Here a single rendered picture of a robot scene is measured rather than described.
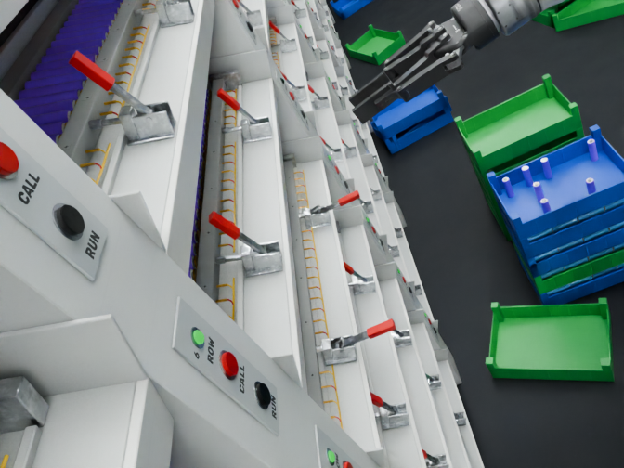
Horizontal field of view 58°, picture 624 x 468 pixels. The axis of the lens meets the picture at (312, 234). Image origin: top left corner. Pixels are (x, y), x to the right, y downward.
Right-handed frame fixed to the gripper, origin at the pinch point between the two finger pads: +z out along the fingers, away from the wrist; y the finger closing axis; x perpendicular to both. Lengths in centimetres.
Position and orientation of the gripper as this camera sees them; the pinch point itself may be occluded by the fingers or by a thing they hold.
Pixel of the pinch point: (372, 97)
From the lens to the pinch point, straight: 91.1
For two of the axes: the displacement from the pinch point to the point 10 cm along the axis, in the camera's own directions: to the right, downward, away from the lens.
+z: -7.8, 5.2, 3.5
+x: 6.2, 5.5, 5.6
